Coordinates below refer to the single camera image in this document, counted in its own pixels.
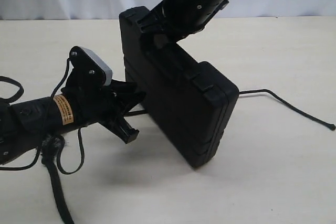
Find black plastic carrying case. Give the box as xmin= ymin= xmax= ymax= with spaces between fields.
xmin=119 ymin=7 xmax=239 ymax=168

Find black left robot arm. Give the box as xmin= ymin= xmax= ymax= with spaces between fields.
xmin=1 ymin=74 xmax=145 ymax=165

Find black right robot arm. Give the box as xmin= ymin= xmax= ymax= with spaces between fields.
xmin=137 ymin=0 xmax=228 ymax=49

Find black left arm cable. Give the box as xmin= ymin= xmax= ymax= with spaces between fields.
xmin=0 ymin=58 xmax=85 ymax=175

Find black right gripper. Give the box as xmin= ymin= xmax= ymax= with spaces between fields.
xmin=136 ymin=0 xmax=210 ymax=51

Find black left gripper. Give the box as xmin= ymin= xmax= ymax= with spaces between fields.
xmin=61 ymin=73 xmax=146 ymax=144

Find black braided rope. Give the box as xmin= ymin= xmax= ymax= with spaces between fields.
xmin=39 ymin=89 xmax=336 ymax=224

